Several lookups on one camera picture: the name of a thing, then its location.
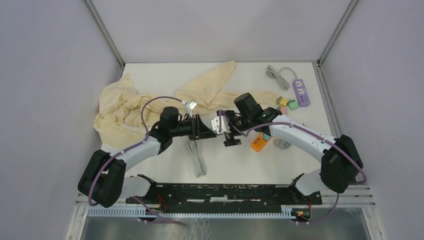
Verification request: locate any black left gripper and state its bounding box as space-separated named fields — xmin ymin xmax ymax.
xmin=170 ymin=113 xmax=217 ymax=141

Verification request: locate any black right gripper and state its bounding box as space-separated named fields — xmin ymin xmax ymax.
xmin=217 ymin=109 xmax=253 ymax=146

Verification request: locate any orange power strip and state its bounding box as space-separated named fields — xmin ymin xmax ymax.
xmin=250 ymin=132 xmax=272 ymax=153

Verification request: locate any grey cable of white strip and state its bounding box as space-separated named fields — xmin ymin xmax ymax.
xmin=186 ymin=138 xmax=208 ymax=179

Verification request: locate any yellow plug adapter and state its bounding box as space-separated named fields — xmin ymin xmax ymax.
xmin=275 ymin=96 xmax=289 ymax=107

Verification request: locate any green plug adapter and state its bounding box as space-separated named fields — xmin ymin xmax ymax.
xmin=287 ymin=99 xmax=299 ymax=111

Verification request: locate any grey cable of purple strip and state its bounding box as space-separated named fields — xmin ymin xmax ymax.
xmin=265 ymin=64 xmax=298 ymax=91

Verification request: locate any purple power strip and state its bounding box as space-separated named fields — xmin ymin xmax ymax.
xmin=292 ymin=79 xmax=311 ymax=108

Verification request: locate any pink plug adapter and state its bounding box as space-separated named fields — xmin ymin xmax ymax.
xmin=277 ymin=106 xmax=289 ymax=115

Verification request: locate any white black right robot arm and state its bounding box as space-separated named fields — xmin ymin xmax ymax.
xmin=211 ymin=93 xmax=368 ymax=204

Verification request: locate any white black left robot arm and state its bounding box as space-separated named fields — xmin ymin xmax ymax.
xmin=77 ymin=106 xmax=218 ymax=208

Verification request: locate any cream yellow cloth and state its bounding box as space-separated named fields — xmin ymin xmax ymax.
xmin=93 ymin=60 xmax=282 ymax=150

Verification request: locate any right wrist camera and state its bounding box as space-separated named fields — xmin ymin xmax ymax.
xmin=210 ymin=115 xmax=230 ymax=135

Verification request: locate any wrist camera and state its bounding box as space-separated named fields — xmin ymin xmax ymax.
xmin=210 ymin=115 xmax=230 ymax=135
xmin=184 ymin=99 xmax=198 ymax=116

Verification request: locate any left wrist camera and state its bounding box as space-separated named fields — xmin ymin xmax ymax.
xmin=184 ymin=99 xmax=198 ymax=116

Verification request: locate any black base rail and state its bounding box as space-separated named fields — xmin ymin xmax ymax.
xmin=140 ymin=179 xmax=323 ymax=214

